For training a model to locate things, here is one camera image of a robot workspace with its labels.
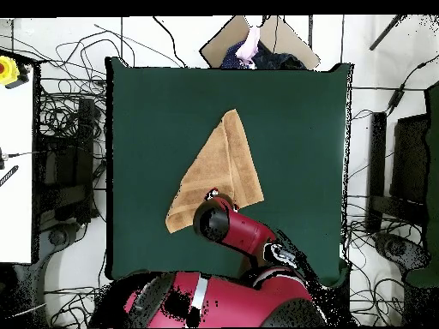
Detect black cable tangle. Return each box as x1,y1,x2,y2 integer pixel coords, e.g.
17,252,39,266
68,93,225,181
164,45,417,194
44,285,111,328
344,191,423,326
0,20,186,145

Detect black ribbed strap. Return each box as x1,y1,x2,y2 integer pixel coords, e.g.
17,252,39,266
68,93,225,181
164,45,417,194
0,164,20,188

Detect dark green fabric panel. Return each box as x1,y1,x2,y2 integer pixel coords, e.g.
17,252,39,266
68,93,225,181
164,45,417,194
406,81,439,289

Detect dark green table cloth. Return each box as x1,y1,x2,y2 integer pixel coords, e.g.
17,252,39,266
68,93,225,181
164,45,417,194
104,56,354,285

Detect dark blue garments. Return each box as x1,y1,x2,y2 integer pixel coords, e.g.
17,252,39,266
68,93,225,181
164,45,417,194
220,39,308,70

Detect white table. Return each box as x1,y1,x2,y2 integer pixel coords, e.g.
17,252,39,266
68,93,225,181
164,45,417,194
0,64,35,265

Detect orange terry towel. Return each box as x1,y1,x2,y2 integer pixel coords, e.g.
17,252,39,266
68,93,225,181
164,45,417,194
165,108,265,235

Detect black rod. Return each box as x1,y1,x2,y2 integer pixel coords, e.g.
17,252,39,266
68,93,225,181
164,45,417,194
369,14,407,51

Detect pink garment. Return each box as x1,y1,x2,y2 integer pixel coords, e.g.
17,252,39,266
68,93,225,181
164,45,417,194
235,26,261,69

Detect cardboard box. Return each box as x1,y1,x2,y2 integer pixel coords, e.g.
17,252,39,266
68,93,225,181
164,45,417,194
199,15,322,70

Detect yellow emergency stop button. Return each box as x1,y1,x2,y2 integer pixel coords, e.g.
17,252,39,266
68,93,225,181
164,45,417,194
0,55,30,90

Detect black equipment rack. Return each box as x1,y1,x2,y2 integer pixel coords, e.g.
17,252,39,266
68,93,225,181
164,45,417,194
33,97,104,227

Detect black power adapter with cable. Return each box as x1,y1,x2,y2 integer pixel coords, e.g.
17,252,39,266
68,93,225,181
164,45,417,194
385,54,439,116

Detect metal connector with cable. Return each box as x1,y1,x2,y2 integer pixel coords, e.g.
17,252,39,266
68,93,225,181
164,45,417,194
0,147,45,170

